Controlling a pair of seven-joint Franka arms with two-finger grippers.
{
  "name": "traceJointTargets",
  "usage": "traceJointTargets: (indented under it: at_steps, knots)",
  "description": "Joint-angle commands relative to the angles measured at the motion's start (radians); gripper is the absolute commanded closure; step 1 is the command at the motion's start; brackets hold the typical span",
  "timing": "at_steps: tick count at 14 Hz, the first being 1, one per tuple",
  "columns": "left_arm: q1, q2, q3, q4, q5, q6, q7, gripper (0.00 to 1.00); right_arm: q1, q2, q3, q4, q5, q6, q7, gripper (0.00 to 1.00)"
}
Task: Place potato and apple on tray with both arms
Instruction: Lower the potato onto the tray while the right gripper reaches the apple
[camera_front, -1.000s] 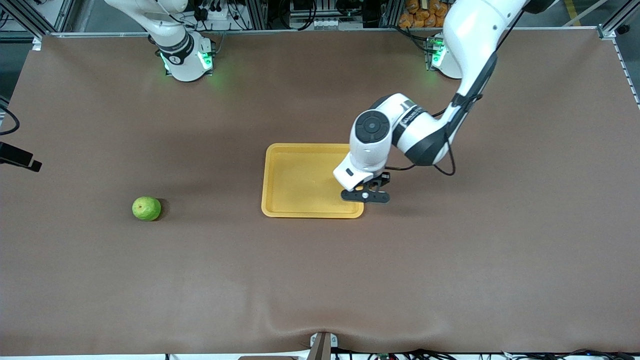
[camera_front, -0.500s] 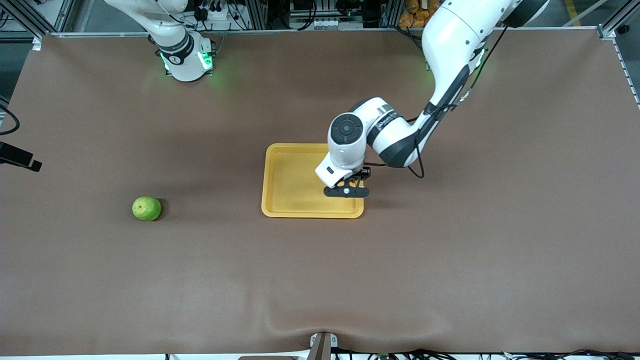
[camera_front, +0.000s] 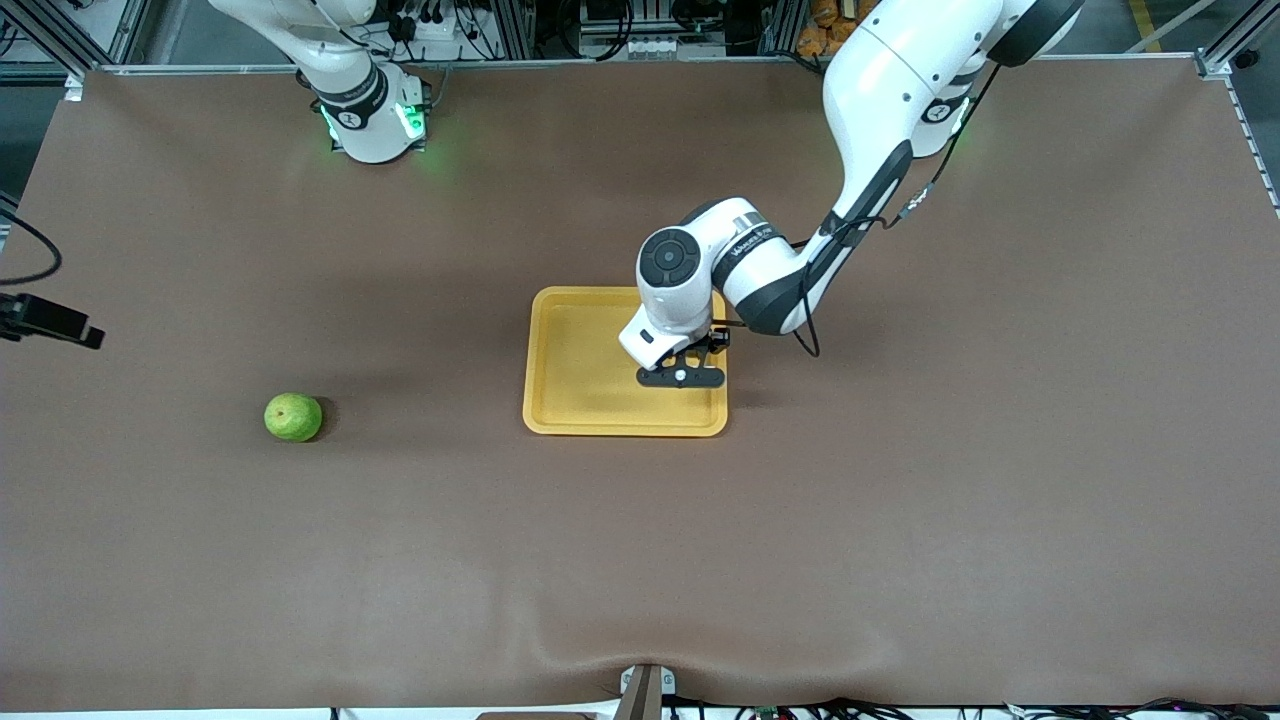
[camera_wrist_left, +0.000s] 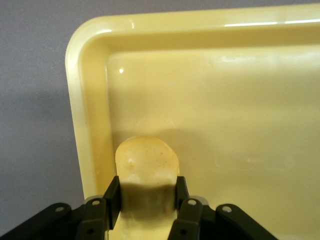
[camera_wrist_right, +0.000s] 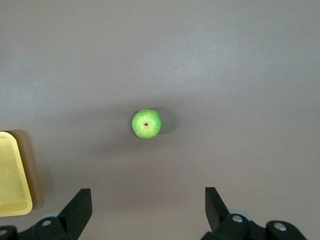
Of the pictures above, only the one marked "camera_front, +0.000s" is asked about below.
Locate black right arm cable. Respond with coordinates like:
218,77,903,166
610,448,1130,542
0,210,63,287

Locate green apple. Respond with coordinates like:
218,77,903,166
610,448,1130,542
264,392,324,443

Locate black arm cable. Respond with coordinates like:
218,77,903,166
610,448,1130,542
715,65,1001,359
0,210,63,287

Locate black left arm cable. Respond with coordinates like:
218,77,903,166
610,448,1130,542
715,65,1001,359

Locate aluminium side rail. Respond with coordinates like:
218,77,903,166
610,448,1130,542
1195,0,1280,216

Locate yellow plastic tray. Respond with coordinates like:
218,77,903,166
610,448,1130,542
522,286,729,438

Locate brown table mat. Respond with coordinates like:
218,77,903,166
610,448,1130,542
0,55,1280,713

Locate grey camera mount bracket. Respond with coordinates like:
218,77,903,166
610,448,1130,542
615,663,677,720

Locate bag of orange items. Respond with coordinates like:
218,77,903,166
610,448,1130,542
797,0,869,56

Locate aluminium table edge rail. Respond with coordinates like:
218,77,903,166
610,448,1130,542
65,52,1201,77

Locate white power strip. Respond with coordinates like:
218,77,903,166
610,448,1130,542
388,8,501,63

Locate aluminium diagonal frame strut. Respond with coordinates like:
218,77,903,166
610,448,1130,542
15,0,116,76

